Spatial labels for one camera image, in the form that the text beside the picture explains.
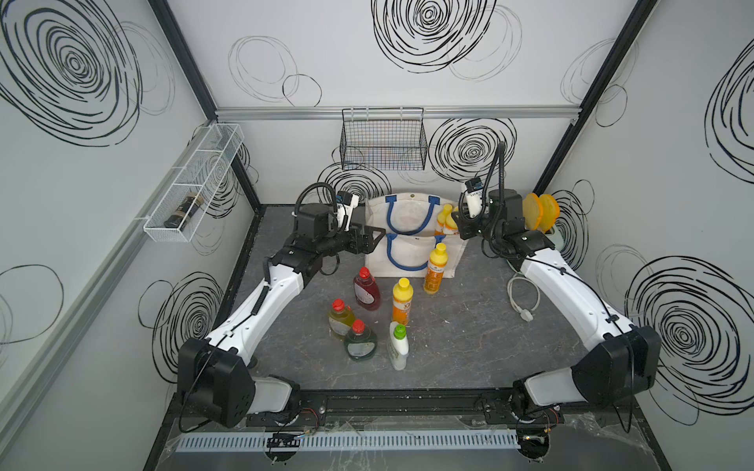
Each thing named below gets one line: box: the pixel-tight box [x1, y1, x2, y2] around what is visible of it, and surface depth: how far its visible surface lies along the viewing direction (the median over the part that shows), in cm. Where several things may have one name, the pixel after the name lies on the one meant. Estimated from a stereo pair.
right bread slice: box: [538, 194, 561, 233], surface depth 92 cm
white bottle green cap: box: [388, 320, 410, 371], surface depth 72 cm
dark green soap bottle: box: [343, 318, 378, 362], surface depth 77 cm
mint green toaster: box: [544, 223, 565, 253], surface depth 93 cm
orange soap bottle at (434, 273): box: [423, 242, 449, 295], surface depth 84 cm
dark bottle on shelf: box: [163, 193, 205, 232], surface depth 69 cm
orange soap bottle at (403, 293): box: [391, 276, 414, 324], surface depth 76 cm
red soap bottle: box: [353, 265, 381, 312], surface depth 84 cm
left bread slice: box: [522, 192, 544, 231], surface depth 93 cm
